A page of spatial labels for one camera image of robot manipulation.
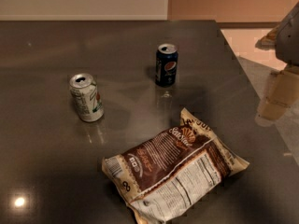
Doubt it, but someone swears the blue pepsi can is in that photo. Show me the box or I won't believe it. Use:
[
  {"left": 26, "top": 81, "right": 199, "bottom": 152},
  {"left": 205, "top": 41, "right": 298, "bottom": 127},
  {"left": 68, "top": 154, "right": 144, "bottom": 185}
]
[{"left": 155, "top": 44, "right": 178, "bottom": 87}]

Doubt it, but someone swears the white green soda can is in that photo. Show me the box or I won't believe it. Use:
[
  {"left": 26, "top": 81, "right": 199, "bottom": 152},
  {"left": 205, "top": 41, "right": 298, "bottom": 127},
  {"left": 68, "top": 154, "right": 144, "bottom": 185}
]
[{"left": 69, "top": 73, "right": 104, "bottom": 122}]

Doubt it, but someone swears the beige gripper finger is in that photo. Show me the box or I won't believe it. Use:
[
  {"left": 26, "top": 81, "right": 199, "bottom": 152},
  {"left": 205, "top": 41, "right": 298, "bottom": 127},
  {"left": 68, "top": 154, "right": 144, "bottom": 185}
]
[{"left": 257, "top": 65, "right": 299, "bottom": 121}]

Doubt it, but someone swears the brown white chip bag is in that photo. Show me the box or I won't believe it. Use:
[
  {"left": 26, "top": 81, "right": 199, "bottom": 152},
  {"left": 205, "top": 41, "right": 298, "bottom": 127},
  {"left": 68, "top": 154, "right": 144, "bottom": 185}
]
[{"left": 102, "top": 109, "right": 249, "bottom": 224}]

